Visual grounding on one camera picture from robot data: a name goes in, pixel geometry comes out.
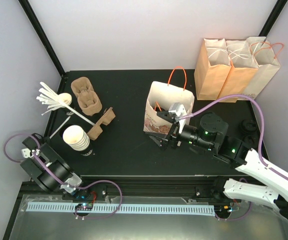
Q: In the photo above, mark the light blue cable duct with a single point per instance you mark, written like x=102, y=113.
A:
x=108, y=208

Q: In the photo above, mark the right black frame post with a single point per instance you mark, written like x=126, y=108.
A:
x=272, y=18

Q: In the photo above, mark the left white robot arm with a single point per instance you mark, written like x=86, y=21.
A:
x=47, y=168

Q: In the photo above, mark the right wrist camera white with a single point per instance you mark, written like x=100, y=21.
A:
x=176, y=111

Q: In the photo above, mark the back-left pulp cup carrier stack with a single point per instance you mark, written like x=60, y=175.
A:
x=87, y=98

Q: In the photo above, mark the white bag orange handles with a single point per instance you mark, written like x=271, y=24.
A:
x=266, y=56

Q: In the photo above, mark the left orange paper bag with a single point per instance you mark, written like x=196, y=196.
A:
x=212, y=68

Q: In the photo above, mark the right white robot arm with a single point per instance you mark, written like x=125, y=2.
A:
x=211, y=136

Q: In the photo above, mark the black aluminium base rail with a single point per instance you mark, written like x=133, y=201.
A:
x=202, y=189

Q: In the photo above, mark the left black frame post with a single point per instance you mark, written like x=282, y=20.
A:
x=27, y=8

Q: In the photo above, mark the black coffee lid back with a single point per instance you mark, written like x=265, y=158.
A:
x=249, y=126

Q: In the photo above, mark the printed Cream Bear paper bag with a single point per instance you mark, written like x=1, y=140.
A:
x=161, y=97

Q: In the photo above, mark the orange paper bag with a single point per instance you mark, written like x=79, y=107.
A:
x=243, y=68
x=212, y=68

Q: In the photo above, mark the black coffee lid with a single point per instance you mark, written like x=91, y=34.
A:
x=249, y=126
x=250, y=140

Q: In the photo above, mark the stack of white paper cups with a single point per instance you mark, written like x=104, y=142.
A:
x=76, y=138

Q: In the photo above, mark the middle orange paper bag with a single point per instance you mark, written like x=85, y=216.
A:
x=243, y=68

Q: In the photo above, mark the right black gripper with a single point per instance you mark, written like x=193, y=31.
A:
x=173, y=134

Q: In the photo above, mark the black paper cup stack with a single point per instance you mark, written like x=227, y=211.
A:
x=88, y=151

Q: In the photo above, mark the black frame post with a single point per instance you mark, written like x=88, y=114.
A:
x=27, y=8
x=272, y=18

